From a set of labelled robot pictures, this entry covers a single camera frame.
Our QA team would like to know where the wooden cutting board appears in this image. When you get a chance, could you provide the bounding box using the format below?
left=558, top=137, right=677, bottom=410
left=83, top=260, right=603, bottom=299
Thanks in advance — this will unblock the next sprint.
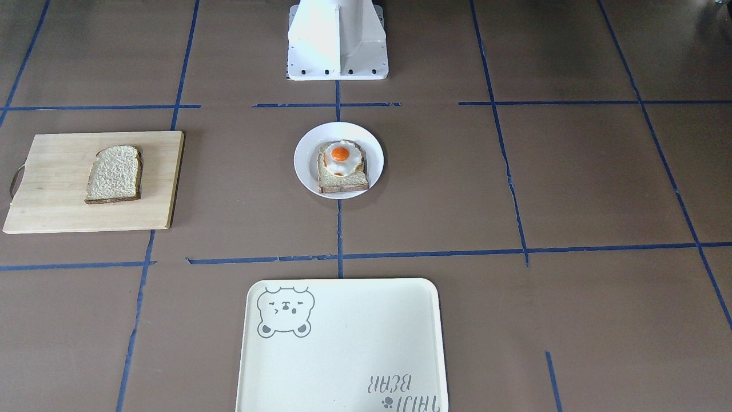
left=3, top=131, right=185, bottom=234

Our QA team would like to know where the cream bear tray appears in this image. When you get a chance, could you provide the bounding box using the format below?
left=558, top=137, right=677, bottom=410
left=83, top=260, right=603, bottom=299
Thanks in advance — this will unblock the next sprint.
left=236, top=278, right=449, bottom=411

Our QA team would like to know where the brown bread slice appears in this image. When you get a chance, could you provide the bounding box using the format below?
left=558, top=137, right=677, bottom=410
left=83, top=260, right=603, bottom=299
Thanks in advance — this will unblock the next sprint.
left=84, top=145, right=143, bottom=204

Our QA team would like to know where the white round plate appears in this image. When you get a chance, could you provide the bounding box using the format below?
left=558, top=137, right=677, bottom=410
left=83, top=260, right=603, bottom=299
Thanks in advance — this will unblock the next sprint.
left=293, top=122, right=385, bottom=199

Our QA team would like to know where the fried egg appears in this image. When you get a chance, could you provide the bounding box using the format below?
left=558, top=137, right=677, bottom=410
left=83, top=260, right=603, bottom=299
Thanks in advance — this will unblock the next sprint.
left=323, top=139, right=364, bottom=177

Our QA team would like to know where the bottom bread slice on plate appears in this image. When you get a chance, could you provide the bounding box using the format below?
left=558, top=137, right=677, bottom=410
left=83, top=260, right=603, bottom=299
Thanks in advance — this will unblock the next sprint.
left=316, top=141, right=369, bottom=195

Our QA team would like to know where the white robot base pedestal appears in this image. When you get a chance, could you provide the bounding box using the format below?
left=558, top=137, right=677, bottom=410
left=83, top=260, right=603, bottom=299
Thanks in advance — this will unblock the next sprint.
left=286, top=1, right=389, bottom=81

